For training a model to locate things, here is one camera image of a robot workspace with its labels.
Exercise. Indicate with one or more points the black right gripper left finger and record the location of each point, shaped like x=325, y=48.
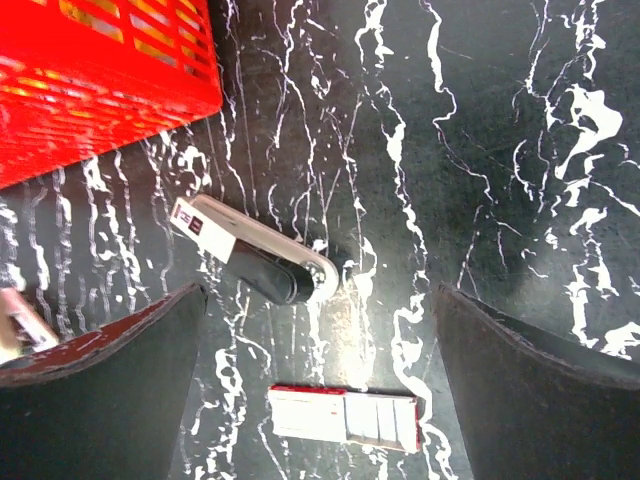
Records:
x=107, y=404

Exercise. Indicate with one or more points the red white staple box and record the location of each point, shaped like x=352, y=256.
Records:
x=342, y=416

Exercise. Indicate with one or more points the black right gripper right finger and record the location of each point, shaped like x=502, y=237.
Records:
x=531, y=404

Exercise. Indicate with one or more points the red plastic basket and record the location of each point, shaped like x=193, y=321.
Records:
x=81, y=78

